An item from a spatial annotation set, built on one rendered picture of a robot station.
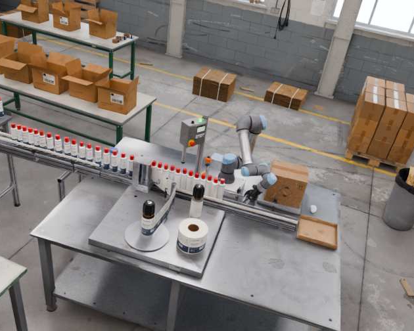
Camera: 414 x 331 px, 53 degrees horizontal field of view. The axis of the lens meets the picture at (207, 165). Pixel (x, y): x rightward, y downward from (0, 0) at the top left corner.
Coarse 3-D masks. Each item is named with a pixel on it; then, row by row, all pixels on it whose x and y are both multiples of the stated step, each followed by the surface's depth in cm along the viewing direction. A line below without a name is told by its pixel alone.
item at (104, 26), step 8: (88, 16) 651; (96, 16) 666; (104, 16) 668; (112, 16) 644; (96, 24) 650; (104, 24) 643; (112, 24) 656; (96, 32) 656; (104, 32) 650; (112, 32) 663
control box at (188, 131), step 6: (186, 120) 308; (192, 120) 309; (186, 126) 304; (192, 126) 303; (186, 132) 306; (192, 132) 306; (204, 132) 315; (180, 138) 314; (186, 138) 308; (192, 138) 309; (186, 144) 310
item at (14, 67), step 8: (24, 48) 495; (32, 48) 492; (40, 48) 490; (8, 56) 486; (16, 56) 500; (24, 56) 498; (0, 64) 467; (8, 64) 467; (16, 64) 468; (24, 64) 469; (8, 72) 484; (16, 72) 481; (24, 72) 478; (16, 80) 487; (24, 80) 483; (32, 80) 488
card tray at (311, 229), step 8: (304, 216) 330; (304, 224) 326; (312, 224) 327; (320, 224) 328; (328, 224) 328; (336, 224) 326; (304, 232) 317; (312, 232) 318; (320, 232) 320; (328, 232) 321; (336, 232) 320; (312, 240) 308; (320, 240) 307; (328, 240) 313; (336, 240) 312; (336, 248) 306
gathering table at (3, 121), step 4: (4, 112) 398; (8, 112) 396; (8, 116) 397; (0, 120) 389; (4, 120) 390; (8, 120) 394; (0, 124) 385; (4, 124) 396; (4, 128) 399; (8, 128) 402; (4, 132) 402; (8, 132) 403; (4, 136) 404
